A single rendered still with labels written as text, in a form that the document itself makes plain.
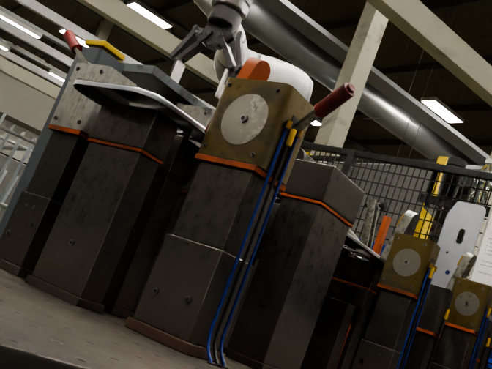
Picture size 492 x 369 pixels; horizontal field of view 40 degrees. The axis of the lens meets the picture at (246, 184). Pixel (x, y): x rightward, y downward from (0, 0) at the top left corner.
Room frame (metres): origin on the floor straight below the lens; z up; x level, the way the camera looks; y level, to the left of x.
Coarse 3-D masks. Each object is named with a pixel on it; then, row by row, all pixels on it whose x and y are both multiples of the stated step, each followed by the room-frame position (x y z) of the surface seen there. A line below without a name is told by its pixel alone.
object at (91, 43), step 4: (88, 40) 1.27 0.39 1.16; (92, 40) 1.26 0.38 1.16; (96, 40) 1.25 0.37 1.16; (100, 40) 1.24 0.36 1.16; (104, 40) 1.24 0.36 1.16; (88, 44) 1.27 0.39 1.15; (92, 44) 1.26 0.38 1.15; (96, 44) 1.25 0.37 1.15; (100, 44) 1.24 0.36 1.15; (104, 44) 1.24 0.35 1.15; (108, 44) 1.24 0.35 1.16; (104, 48) 1.25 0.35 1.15; (108, 48) 1.25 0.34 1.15; (112, 48) 1.25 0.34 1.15; (108, 52) 1.26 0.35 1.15; (112, 52) 1.26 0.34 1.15; (116, 52) 1.26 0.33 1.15; (120, 52) 1.27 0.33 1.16; (116, 56) 1.27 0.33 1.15; (120, 56) 1.27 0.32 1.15; (124, 56) 1.28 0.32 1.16
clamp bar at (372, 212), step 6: (372, 198) 1.91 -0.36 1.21; (366, 204) 1.93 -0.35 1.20; (372, 204) 1.90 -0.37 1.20; (378, 204) 1.90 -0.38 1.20; (384, 204) 1.89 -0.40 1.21; (372, 210) 1.90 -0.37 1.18; (378, 210) 1.92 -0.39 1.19; (384, 210) 1.90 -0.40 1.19; (366, 216) 1.90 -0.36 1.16; (372, 216) 1.89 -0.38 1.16; (366, 222) 1.90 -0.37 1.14; (372, 222) 1.92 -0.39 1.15; (366, 228) 1.90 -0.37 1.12; (372, 228) 1.92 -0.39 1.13; (366, 234) 1.89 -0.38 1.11; (372, 234) 1.91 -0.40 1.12; (366, 240) 1.89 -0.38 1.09; (372, 240) 1.91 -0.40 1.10
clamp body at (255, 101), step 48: (240, 96) 0.86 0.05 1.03; (288, 96) 0.82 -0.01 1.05; (240, 144) 0.84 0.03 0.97; (288, 144) 0.83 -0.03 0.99; (192, 192) 0.87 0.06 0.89; (240, 192) 0.83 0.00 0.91; (192, 240) 0.85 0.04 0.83; (240, 240) 0.84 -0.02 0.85; (192, 288) 0.83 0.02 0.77; (240, 288) 0.85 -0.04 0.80; (192, 336) 0.82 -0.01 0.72
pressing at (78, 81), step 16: (80, 80) 0.93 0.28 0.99; (96, 96) 1.01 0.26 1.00; (112, 96) 0.97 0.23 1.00; (128, 96) 0.94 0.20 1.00; (144, 96) 0.90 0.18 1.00; (160, 96) 0.86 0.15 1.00; (176, 112) 0.88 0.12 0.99; (192, 128) 0.98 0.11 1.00; (352, 240) 1.42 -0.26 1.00; (352, 256) 1.66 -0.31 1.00; (368, 256) 1.56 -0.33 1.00
